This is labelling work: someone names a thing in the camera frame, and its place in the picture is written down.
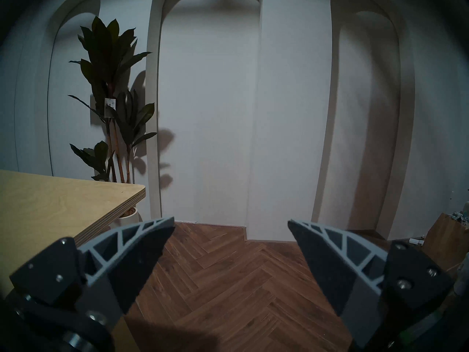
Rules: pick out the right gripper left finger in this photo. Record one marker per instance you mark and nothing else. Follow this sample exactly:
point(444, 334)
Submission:
point(110, 259)

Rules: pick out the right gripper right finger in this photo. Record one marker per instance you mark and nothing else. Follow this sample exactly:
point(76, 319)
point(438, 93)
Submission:
point(366, 274)

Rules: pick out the cream plant pot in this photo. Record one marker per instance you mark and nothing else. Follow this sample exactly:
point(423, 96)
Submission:
point(128, 216)

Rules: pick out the light plywood table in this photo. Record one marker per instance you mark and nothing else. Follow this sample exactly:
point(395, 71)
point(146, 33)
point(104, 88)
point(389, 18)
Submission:
point(55, 208)

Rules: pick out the wooden cube side table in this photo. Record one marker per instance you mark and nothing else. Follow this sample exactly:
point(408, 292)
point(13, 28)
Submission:
point(447, 241)

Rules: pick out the clutter pile of small items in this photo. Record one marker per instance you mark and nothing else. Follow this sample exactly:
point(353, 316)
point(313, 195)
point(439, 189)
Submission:
point(460, 216)

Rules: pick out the white plant label tag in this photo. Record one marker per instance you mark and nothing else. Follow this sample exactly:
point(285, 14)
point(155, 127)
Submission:
point(110, 105)

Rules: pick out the tall dark green plant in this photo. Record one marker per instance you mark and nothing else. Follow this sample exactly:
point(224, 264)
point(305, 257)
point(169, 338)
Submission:
point(110, 80)

